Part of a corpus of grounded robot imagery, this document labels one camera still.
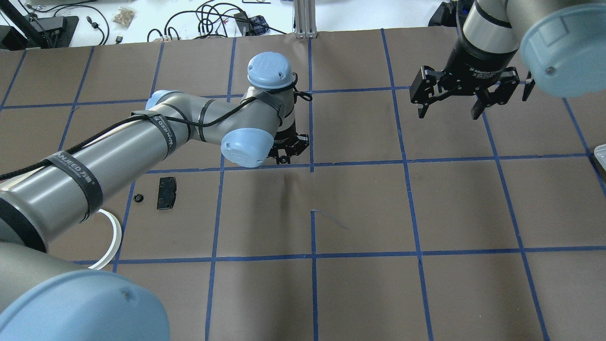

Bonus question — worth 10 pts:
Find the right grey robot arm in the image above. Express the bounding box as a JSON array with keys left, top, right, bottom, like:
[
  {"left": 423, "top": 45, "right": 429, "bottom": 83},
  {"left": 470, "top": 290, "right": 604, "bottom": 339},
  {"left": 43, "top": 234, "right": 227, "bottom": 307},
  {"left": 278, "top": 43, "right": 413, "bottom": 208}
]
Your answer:
[{"left": 410, "top": 0, "right": 606, "bottom": 119}]

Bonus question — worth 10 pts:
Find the black brake pad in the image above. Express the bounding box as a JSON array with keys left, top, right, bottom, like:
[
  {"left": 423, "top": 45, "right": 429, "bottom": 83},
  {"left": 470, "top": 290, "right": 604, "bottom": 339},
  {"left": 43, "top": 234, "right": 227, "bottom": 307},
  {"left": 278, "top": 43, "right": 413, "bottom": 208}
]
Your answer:
[{"left": 156, "top": 177, "right": 177, "bottom": 211}]

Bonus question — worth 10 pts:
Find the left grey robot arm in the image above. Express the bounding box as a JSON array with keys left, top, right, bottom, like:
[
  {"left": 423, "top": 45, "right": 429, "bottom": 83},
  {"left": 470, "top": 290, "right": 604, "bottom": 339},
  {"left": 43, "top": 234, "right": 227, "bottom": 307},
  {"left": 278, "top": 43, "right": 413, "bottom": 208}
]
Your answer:
[{"left": 1, "top": 52, "right": 312, "bottom": 341}]

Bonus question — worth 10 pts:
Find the white curved plastic part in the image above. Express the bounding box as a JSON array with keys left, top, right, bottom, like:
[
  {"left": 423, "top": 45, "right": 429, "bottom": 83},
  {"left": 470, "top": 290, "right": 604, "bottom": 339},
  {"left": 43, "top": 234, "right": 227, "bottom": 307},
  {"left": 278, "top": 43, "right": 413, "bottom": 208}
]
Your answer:
[{"left": 88, "top": 211, "right": 123, "bottom": 270}]

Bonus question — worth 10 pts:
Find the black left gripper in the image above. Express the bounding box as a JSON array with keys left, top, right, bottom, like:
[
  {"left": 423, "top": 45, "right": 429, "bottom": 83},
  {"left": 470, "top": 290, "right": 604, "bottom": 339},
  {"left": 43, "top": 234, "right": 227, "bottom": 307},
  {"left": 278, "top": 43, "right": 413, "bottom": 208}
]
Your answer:
[{"left": 267, "top": 128, "right": 310, "bottom": 164}]

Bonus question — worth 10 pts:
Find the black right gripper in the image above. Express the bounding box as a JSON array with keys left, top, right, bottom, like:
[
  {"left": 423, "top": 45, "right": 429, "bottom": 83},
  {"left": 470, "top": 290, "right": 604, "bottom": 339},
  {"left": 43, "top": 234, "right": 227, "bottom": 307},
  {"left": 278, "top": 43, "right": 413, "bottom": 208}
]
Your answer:
[{"left": 410, "top": 45, "right": 520, "bottom": 120}]

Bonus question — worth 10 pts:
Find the aluminium frame post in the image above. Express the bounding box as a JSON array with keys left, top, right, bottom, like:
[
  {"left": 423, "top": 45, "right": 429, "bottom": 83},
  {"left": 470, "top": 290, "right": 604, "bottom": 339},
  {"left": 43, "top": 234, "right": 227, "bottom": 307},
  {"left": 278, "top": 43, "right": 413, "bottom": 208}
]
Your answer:
[{"left": 293, "top": 0, "right": 318, "bottom": 39}]

